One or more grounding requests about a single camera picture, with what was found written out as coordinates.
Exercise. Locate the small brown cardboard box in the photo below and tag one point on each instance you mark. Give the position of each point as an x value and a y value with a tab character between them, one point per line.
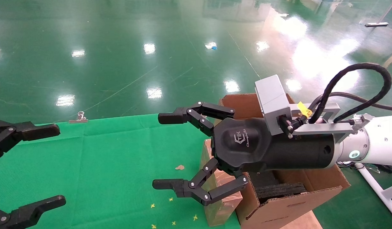
221	206

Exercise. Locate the white tube frame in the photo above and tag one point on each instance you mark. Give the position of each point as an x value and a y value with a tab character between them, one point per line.
374	187

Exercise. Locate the small tan paper scrap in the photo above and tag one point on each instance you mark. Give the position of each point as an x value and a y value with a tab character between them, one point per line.
179	167

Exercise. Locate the silver binder clip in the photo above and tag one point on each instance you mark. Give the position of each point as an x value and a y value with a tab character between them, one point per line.
79	119

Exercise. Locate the large open cardboard carton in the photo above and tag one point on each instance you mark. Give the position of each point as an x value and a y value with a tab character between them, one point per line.
278	213

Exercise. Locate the light wooden board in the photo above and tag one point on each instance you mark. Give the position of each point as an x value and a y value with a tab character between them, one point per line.
300	222

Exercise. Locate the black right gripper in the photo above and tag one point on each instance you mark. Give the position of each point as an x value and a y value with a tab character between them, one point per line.
246	143

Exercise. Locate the white floor mop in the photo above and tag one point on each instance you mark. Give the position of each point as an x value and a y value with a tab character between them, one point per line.
376	24

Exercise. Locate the black foam insert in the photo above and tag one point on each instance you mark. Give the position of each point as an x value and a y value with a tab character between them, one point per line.
278	190

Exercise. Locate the grey metal camera bracket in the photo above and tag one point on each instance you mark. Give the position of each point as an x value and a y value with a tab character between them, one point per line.
323	127

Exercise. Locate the green table cloth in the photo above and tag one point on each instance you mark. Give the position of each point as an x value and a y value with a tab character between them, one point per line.
40	171
126	159

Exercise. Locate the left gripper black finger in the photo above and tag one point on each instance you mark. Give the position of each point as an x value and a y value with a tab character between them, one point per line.
30	132
34	210

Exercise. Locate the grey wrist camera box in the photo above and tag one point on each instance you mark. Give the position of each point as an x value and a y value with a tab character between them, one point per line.
272	101

